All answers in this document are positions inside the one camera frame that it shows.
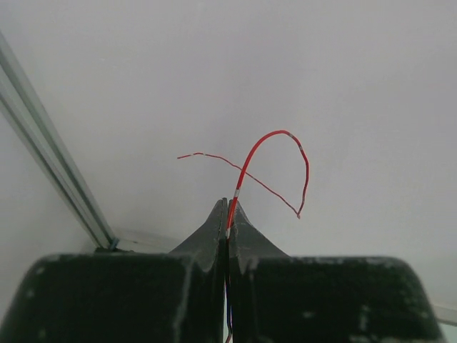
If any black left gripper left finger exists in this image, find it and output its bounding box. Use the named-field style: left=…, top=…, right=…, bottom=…
left=1, top=199, right=228, bottom=342

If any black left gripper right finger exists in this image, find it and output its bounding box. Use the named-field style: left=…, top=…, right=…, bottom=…
left=228, top=207, right=446, bottom=342

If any red white-striped cable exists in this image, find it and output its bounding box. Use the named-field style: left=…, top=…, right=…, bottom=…
left=177, top=129, right=311, bottom=343

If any aluminium corner post left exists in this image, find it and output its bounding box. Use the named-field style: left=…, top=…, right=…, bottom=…
left=1, top=36, right=119, bottom=251

